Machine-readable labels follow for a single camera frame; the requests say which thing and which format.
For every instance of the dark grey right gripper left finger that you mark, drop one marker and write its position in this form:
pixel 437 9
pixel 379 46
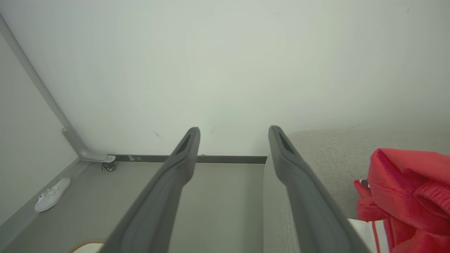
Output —
pixel 151 218

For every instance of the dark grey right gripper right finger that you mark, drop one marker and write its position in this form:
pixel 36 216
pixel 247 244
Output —
pixel 316 218

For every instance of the white garment with red stripes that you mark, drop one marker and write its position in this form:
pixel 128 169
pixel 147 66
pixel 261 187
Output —
pixel 362 233

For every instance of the red garment with white stripe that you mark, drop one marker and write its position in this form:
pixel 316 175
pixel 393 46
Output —
pixel 404 182

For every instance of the grey fabric sofa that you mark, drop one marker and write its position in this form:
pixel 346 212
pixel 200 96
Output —
pixel 334 158

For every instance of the small black caster wheel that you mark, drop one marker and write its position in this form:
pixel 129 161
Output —
pixel 109 167

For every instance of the black baseboard strip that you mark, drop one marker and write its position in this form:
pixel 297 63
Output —
pixel 228 159

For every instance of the white shoe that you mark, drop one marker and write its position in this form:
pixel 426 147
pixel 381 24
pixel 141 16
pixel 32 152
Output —
pixel 52 195

